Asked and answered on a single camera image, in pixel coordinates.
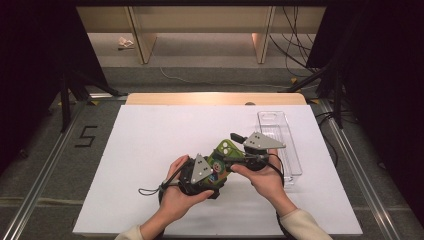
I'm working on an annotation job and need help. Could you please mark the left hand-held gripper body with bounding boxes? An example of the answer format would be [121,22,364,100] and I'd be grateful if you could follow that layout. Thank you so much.
[178,153,222,200]

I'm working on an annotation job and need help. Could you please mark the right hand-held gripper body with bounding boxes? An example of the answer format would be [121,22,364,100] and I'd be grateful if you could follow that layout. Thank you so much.
[241,131,287,173]

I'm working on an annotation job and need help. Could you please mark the green clown phone case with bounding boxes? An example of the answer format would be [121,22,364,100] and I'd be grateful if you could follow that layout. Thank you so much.
[204,139,246,188]

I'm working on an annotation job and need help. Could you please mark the clear plastic tray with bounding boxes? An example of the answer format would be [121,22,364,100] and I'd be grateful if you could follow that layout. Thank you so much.
[256,110,304,185]

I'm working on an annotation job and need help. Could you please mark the person's right hand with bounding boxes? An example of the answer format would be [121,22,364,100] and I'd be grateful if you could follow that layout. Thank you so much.
[230,148,295,212]

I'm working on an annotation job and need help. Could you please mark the person's left hand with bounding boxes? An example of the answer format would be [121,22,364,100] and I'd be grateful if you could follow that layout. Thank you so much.
[159,154,215,218]

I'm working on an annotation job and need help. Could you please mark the white table sheet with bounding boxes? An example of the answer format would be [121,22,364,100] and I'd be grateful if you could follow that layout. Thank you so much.
[72,104,364,238]

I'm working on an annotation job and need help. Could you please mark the black metal stand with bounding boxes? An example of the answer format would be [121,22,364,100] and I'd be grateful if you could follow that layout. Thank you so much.
[278,63,344,130]
[59,66,129,134]

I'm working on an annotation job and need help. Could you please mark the beige long desk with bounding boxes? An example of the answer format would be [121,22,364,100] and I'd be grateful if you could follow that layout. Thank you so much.
[75,5,327,65]

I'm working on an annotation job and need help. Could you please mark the black curtain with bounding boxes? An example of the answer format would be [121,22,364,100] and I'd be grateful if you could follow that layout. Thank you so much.
[0,0,111,174]
[306,0,424,228]

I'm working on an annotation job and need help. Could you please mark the crumpled white paper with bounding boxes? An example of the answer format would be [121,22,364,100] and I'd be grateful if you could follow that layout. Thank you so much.
[117,36,135,51]

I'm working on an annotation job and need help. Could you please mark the thin black floor cable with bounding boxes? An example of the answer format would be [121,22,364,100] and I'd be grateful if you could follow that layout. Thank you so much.
[314,109,344,168]

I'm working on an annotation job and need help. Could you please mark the aluminium floor rail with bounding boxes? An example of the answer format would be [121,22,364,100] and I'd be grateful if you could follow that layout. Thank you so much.
[0,93,129,240]
[318,99,403,240]

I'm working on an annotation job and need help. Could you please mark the bundle of black floor cables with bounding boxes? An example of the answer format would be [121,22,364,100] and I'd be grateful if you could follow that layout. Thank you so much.
[268,5,326,79]

